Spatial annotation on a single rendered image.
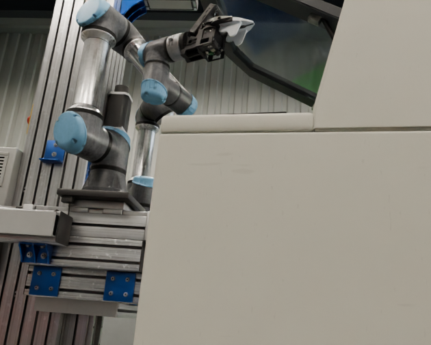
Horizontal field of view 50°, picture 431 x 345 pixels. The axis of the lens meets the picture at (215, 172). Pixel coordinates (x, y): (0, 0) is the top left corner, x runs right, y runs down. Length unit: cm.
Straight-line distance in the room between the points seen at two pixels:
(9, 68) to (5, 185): 902
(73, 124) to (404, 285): 107
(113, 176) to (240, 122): 89
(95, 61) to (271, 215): 106
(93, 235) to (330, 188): 96
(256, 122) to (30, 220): 89
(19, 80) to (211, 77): 396
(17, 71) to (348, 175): 1017
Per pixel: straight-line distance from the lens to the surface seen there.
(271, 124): 65
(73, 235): 147
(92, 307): 156
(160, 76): 135
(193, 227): 62
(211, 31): 130
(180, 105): 142
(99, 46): 158
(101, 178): 149
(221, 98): 916
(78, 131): 142
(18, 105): 1028
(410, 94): 67
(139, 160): 218
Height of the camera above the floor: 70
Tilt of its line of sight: 18 degrees up
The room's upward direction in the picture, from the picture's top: 5 degrees clockwise
